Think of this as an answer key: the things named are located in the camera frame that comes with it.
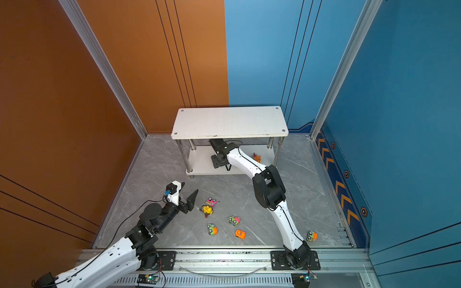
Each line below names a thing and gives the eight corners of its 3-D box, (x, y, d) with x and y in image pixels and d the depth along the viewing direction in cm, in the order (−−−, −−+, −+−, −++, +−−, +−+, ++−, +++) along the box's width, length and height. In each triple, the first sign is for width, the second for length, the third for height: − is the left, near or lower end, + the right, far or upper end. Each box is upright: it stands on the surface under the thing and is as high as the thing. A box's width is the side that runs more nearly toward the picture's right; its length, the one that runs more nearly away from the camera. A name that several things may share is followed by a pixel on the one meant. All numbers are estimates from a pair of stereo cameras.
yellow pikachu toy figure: (206, 218, 86) (205, 216, 83) (200, 211, 89) (199, 208, 86) (214, 212, 88) (213, 209, 86) (208, 204, 91) (207, 201, 88)
